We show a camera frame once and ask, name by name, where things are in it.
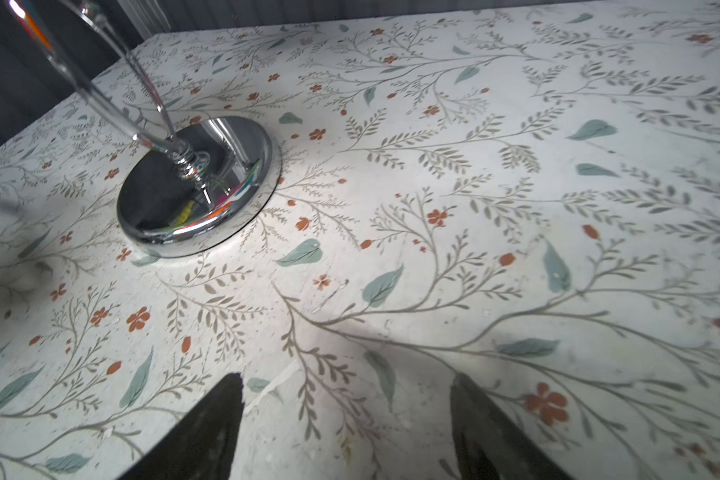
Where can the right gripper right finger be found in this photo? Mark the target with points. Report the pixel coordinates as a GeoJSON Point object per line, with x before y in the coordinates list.
{"type": "Point", "coordinates": [488, 444]}

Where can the chrome wine glass rack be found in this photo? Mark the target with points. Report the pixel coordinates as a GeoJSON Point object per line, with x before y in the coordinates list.
{"type": "Point", "coordinates": [195, 188]}

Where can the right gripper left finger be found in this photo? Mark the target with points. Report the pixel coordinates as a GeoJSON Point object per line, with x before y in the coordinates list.
{"type": "Point", "coordinates": [202, 445]}

